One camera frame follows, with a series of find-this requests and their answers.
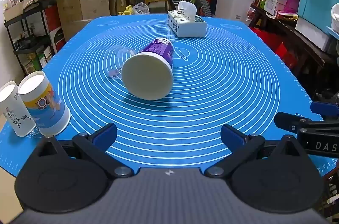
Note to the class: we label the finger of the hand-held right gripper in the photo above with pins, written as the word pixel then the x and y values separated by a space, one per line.
pixel 291 122
pixel 324 107

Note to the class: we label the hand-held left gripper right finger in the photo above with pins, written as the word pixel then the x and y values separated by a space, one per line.
pixel 233 135

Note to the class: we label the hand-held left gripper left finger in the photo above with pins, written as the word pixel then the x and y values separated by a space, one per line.
pixel 105 134

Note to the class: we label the purple paper cup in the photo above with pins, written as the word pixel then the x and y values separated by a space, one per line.
pixel 148 75

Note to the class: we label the yellow and blue paper cup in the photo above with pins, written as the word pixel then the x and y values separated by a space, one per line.
pixel 45 104

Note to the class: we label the clear plastic cup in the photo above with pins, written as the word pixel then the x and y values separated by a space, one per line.
pixel 116 59

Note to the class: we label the white paper cup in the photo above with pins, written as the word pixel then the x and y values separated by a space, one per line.
pixel 15 112

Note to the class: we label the blue silicone mat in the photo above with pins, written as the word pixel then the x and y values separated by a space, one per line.
pixel 225 75

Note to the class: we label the dark wooden side table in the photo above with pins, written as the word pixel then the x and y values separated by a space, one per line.
pixel 299 46

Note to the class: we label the white foam box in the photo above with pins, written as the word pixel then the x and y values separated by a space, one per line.
pixel 312 34

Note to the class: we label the white tissue box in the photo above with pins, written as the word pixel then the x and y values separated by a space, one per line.
pixel 188 26

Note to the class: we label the yellow toy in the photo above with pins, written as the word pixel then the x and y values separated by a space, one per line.
pixel 126 10

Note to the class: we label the black shelf rack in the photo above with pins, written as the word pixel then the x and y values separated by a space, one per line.
pixel 29 33

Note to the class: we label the crumpled plastic bag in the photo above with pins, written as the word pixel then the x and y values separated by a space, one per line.
pixel 141 9

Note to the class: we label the plain cardboard box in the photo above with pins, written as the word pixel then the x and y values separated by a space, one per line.
pixel 84 0

